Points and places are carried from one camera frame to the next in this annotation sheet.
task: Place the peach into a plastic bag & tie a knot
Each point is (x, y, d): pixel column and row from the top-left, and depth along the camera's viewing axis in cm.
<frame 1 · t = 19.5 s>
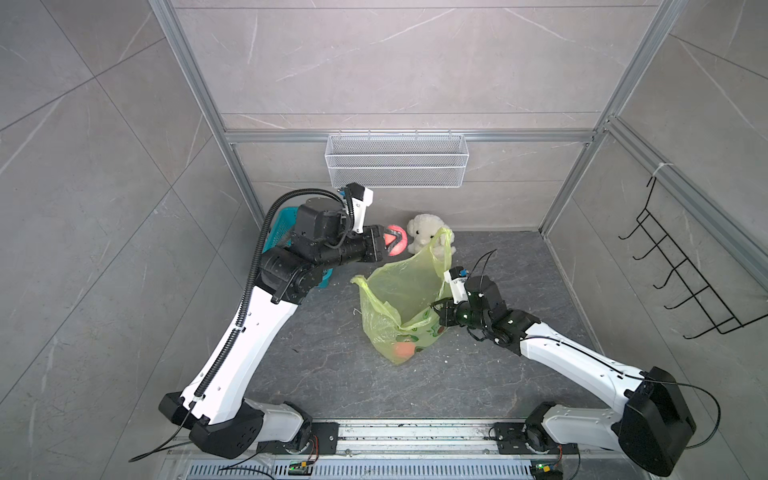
left hand: (395, 232, 59), fingers open
right hand: (433, 305, 81), fingers closed
yellow-green avocado plastic bag: (399, 298, 91), point 10 cm above the table
white plush dog toy: (421, 230, 97), point 19 cm above the table
red peach: (404, 349, 80), point 11 cm above the table

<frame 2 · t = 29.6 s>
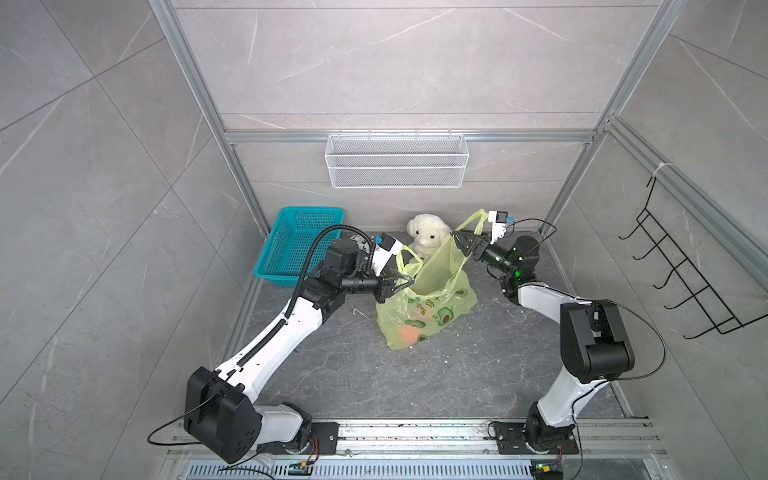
left hand: (413, 278, 70), fingers closed
right hand: (458, 233, 84), fingers open
yellow-green avocado plastic bag: (440, 295, 80), point 20 cm above the table
red peach: (409, 334, 82), point 12 cm above the table
the other named things where they were.

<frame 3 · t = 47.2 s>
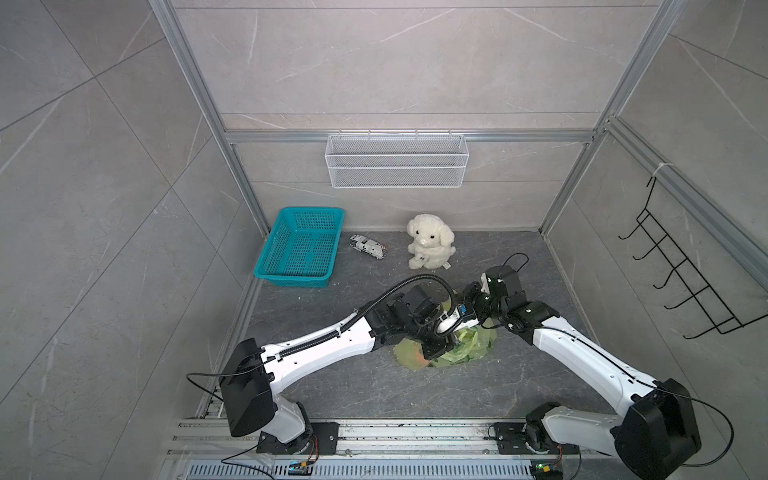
left hand: (461, 337, 69), fingers closed
right hand: (450, 295, 81), fingers closed
yellow-green avocado plastic bag: (470, 344, 76), point 16 cm above the table
newspaper print pouch: (368, 246, 113), point 4 cm above the table
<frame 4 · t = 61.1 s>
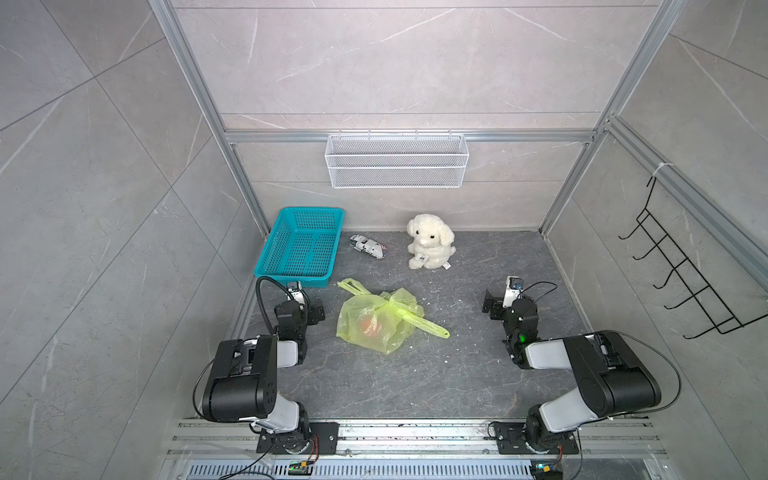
left hand: (304, 295, 94), fingers open
right hand: (504, 290, 93), fingers open
yellow-green avocado plastic bag: (380, 323, 80), point 16 cm above the table
red peach: (369, 325, 80), point 15 cm above the table
the other named things where they were.

